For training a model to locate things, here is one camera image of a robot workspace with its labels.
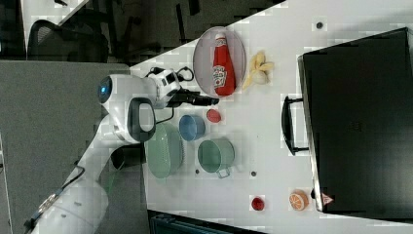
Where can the small red plush tomato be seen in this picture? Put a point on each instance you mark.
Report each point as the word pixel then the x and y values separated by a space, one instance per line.
pixel 258 204

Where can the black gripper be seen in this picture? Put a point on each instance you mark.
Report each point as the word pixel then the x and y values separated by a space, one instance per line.
pixel 191 97

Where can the blue bowl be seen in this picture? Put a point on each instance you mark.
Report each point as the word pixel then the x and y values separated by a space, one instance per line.
pixel 191 127

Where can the plush peeled banana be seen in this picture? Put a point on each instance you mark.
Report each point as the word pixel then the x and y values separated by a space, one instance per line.
pixel 258 70

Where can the green colander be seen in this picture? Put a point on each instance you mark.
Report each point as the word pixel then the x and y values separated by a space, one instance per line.
pixel 164 151

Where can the plush orange slice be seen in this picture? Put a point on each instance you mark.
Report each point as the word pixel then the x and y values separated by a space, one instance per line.
pixel 298 200

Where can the toaster oven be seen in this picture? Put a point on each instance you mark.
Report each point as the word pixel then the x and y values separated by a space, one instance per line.
pixel 358 108

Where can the black cylinder cup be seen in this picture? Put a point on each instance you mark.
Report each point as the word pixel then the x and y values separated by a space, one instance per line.
pixel 128 156

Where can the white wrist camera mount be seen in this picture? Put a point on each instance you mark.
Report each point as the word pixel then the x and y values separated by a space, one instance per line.
pixel 168 86

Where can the red plush ketchup bottle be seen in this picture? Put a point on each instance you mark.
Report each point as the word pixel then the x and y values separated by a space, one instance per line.
pixel 223 74

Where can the green mug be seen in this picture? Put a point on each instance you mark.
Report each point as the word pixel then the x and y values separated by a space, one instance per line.
pixel 216 156

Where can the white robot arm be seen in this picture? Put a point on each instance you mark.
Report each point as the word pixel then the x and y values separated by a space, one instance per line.
pixel 79 206

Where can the plush strawberry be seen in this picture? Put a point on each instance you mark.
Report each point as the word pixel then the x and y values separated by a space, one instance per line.
pixel 213 116

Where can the black office chair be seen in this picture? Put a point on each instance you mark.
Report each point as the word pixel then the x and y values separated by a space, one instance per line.
pixel 73 43

